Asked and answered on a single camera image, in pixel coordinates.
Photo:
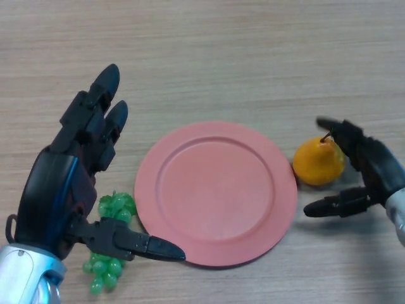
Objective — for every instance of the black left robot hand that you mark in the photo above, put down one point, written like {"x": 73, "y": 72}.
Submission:
{"x": 47, "y": 190}

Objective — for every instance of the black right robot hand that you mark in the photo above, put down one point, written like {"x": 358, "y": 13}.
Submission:
{"x": 376, "y": 161}

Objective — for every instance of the yellow pear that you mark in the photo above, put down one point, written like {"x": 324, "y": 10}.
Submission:
{"x": 316, "y": 164}

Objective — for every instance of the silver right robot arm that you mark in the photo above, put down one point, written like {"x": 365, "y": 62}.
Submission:
{"x": 397, "y": 206}

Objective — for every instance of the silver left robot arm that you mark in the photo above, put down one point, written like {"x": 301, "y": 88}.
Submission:
{"x": 22, "y": 272}

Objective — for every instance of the pink round plate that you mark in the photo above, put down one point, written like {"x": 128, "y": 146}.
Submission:
{"x": 215, "y": 196}

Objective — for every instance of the green grape bunch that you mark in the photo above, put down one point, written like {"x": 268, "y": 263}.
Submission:
{"x": 107, "y": 269}

